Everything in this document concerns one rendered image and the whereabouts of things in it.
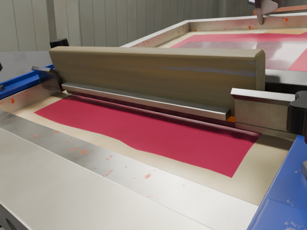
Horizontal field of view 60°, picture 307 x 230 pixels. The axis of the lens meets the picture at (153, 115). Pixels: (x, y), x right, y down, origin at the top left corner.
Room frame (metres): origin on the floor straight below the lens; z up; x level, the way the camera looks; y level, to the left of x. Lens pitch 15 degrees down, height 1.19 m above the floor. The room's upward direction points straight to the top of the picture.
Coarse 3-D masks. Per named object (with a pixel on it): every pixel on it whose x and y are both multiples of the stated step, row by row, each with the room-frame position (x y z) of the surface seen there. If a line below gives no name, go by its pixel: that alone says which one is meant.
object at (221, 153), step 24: (240, 48) 0.69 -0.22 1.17; (264, 48) 0.66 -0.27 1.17; (288, 48) 0.62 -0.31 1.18; (144, 120) 0.40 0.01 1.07; (168, 120) 0.38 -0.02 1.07; (192, 120) 0.37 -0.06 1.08; (144, 144) 0.33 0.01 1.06; (168, 144) 0.32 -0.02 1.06; (192, 144) 0.31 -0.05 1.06; (216, 144) 0.30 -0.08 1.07; (240, 144) 0.30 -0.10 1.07; (216, 168) 0.26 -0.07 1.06
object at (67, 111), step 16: (224, 48) 0.72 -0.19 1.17; (80, 96) 0.55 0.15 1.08; (48, 112) 0.49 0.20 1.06; (64, 112) 0.48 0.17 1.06; (80, 112) 0.47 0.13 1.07; (96, 112) 0.46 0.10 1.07; (112, 112) 0.45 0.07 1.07; (128, 112) 0.43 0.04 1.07; (80, 128) 0.41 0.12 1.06; (96, 128) 0.40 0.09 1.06
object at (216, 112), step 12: (72, 84) 0.51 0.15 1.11; (108, 96) 0.43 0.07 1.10; (120, 96) 0.41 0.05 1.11; (132, 96) 0.40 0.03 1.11; (144, 96) 0.39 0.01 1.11; (168, 108) 0.35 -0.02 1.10; (180, 108) 0.34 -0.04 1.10; (192, 108) 0.33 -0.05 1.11; (204, 108) 0.32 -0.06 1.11; (216, 108) 0.31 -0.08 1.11
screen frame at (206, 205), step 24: (192, 24) 1.01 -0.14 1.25; (216, 24) 0.95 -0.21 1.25; (240, 24) 0.90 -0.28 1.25; (264, 24) 0.85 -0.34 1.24; (288, 24) 0.81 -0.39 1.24; (24, 96) 0.54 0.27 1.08; (48, 96) 0.58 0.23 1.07; (0, 120) 0.40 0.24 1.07; (24, 120) 0.39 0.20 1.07; (48, 144) 0.30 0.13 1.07; (72, 144) 0.29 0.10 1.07; (96, 168) 0.24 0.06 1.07; (120, 168) 0.23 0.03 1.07; (144, 168) 0.23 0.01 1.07; (144, 192) 0.20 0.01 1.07; (168, 192) 0.19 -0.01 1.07; (192, 192) 0.19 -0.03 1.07; (216, 192) 0.19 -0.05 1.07; (192, 216) 0.17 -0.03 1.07; (216, 216) 0.16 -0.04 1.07; (240, 216) 0.16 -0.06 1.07
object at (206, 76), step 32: (64, 64) 0.51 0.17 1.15; (96, 64) 0.45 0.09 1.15; (128, 64) 0.40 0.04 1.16; (160, 64) 0.36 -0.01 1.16; (192, 64) 0.32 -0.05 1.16; (224, 64) 0.30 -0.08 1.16; (256, 64) 0.28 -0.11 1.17; (160, 96) 0.37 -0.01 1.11; (192, 96) 0.34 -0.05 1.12; (224, 96) 0.31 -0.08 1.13
